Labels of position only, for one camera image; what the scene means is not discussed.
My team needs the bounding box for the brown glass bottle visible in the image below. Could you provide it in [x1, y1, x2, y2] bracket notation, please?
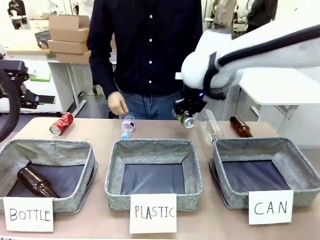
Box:
[16, 167, 61, 199]
[229, 114, 254, 138]

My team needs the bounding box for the background person in black hoodie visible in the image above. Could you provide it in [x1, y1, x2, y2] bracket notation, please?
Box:
[6, 0, 27, 30]

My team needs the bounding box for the wooden top white desk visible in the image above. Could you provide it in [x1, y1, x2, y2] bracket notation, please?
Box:
[4, 29, 94, 118]

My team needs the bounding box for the green and white box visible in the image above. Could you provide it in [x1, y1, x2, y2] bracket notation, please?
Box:
[27, 73, 52, 83]

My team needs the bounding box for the large clear plastic bottle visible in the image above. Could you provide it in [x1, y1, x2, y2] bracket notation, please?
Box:
[194, 108, 225, 145]

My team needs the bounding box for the grey basket with plastic label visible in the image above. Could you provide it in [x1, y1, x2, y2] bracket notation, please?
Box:
[104, 138, 203, 211]

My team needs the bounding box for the grey basket with can label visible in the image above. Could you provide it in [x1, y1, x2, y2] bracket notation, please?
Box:
[208, 137, 320, 210]

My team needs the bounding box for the background person in dark jacket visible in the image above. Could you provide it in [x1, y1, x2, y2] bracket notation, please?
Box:
[245, 0, 279, 33]

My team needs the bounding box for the background person in beige coat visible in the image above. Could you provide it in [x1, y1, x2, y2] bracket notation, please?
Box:
[212, 0, 237, 33]

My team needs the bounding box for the person in dark shirt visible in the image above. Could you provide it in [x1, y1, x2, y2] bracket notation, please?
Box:
[86, 0, 204, 120]

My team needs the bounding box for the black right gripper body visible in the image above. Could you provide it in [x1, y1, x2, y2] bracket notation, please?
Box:
[173, 84, 209, 120]

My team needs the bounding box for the open cardboard box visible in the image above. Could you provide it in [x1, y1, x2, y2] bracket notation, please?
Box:
[47, 14, 91, 43]

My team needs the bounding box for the person's right forearm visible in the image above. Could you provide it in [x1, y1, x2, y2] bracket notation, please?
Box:
[86, 37, 121, 100]

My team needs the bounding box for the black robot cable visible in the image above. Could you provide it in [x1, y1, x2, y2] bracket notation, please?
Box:
[0, 66, 21, 143]

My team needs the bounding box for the small blue-capped plastic bottle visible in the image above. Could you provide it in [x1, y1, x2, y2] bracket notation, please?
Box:
[120, 113, 137, 140]

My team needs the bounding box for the silver aluminium can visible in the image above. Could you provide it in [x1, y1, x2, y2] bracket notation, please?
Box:
[181, 115, 196, 129]

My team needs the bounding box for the white paper label BOTTLE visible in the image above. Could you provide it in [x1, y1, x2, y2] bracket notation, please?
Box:
[3, 196, 55, 233]

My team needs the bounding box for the grey basket with bottle label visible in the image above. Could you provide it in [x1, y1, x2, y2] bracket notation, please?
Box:
[0, 138, 99, 214]

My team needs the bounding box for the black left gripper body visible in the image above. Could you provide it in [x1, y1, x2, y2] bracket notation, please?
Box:
[0, 59, 41, 110]

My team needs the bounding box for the white paper label CAN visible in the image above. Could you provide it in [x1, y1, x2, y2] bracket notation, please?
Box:
[247, 189, 294, 226]

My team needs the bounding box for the closed flat cardboard box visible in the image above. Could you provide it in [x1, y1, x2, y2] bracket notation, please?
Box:
[55, 50, 92, 64]
[47, 38, 89, 55]

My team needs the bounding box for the black mesh tray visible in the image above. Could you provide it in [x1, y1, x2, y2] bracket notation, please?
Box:
[33, 29, 52, 44]

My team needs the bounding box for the crushed red soda can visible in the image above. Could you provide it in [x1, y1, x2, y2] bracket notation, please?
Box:
[48, 112, 75, 137]

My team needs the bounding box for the white table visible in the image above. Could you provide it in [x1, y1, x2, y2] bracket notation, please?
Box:
[221, 67, 320, 151]

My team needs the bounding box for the person's right hand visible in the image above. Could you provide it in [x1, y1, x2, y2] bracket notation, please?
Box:
[107, 90, 129, 116]

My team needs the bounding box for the white paper label PLASTIC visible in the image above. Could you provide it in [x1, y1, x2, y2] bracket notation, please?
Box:
[128, 193, 178, 235]

